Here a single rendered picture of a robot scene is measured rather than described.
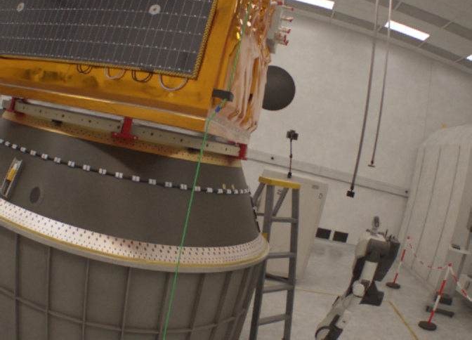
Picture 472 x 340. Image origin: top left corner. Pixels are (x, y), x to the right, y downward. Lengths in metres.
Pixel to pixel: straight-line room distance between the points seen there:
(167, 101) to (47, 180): 0.68
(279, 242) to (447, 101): 6.74
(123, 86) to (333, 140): 8.44
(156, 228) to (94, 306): 0.50
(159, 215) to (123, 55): 0.73
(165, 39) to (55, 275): 1.13
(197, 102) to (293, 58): 8.51
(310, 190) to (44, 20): 4.66
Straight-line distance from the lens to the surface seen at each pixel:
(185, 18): 1.73
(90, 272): 1.87
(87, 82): 1.87
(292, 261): 3.93
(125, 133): 1.95
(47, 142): 2.06
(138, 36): 1.77
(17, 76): 2.13
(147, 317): 2.01
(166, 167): 2.03
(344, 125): 10.03
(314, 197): 5.92
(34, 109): 2.14
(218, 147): 2.23
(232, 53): 1.76
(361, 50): 10.45
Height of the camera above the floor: 1.72
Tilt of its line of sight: 3 degrees down
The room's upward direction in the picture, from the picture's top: 13 degrees clockwise
